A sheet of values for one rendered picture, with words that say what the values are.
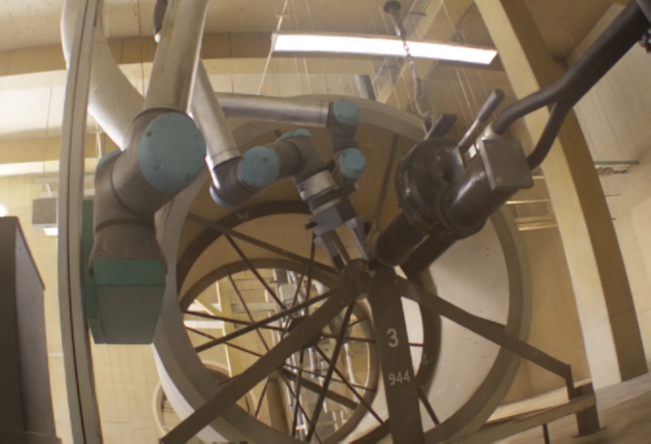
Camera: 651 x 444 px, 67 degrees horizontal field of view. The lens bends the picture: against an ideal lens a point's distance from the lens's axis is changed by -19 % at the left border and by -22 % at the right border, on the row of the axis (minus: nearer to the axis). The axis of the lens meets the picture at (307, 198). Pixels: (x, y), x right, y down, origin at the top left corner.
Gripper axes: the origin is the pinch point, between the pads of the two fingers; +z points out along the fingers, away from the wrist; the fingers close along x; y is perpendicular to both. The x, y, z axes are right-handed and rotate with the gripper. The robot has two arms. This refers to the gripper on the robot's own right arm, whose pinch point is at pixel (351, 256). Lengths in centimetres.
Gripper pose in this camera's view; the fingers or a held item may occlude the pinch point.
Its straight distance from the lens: 150.9
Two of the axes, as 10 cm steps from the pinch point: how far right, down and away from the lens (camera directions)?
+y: -7.6, 3.3, -5.5
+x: 4.7, -3.1, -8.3
